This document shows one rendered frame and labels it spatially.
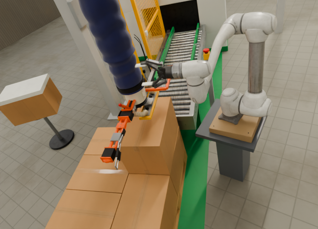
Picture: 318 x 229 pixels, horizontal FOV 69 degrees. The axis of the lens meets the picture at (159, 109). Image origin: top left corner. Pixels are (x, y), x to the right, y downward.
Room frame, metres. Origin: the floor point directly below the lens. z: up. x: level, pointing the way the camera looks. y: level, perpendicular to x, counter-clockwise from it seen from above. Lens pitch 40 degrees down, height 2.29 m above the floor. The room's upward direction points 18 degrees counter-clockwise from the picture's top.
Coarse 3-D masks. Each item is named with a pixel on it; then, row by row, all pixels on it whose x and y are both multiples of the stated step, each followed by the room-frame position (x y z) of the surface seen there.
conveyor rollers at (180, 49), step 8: (192, 32) 3.86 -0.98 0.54; (200, 32) 3.74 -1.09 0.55; (176, 40) 3.73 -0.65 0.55; (184, 40) 3.66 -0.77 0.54; (192, 40) 3.60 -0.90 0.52; (176, 48) 3.45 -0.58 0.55; (184, 48) 3.39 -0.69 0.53; (192, 48) 3.28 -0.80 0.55; (168, 56) 3.32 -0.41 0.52; (176, 56) 3.19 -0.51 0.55; (184, 56) 3.13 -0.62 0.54; (168, 64) 3.05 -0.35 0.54; (160, 80) 2.68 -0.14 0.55; (176, 80) 2.57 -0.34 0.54; (184, 80) 2.52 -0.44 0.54; (168, 88) 2.44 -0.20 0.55; (176, 88) 2.40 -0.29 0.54; (184, 88) 2.35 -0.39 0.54; (160, 96) 2.39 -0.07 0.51; (176, 96) 2.24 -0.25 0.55; (184, 96) 2.19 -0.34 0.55; (176, 104) 2.13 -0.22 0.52; (184, 104) 2.09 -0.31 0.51; (176, 112) 1.96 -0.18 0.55; (184, 112) 1.92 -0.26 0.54
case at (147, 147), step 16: (160, 112) 1.58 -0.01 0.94; (128, 128) 1.50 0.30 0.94; (144, 128) 1.44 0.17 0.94; (160, 128) 1.38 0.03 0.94; (176, 128) 1.66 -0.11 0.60; (128, 144) 1.32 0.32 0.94; (144, 144) 1.26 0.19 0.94; (160, 144) 1.22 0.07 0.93; (128, 160) 1.32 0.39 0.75; (144, 160) 1.27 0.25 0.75; (160, 160) 1.21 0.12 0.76
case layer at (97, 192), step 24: (96, 144) 1.86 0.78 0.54; (96, 168) 1.53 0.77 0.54; (120, 168) 1.44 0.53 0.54; (72, 192) 1.35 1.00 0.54; (96, 192) 1.26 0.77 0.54; (120, 192) 1.19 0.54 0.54; (144, 192) 1.11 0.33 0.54; (168, 192) 1.08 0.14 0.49; (72, 216) 1.10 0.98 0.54; (96, 216) 1.04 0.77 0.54; (120, 216) 0.97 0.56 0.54; (144, 216) 0.91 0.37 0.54; (168, 216) 0.94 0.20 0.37
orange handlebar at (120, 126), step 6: (168, 84) 1.53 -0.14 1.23; (150, 90) 1.54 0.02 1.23; (156, 90) 1.52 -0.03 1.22; (132, 102) 1.44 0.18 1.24; (132, 108) 1.39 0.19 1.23; (120, 120) 1.28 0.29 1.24; (126, 120) 1.26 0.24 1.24; (120, 126) 1.21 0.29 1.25; (120, 132) 1.16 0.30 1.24; (108, 162) 0.95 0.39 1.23
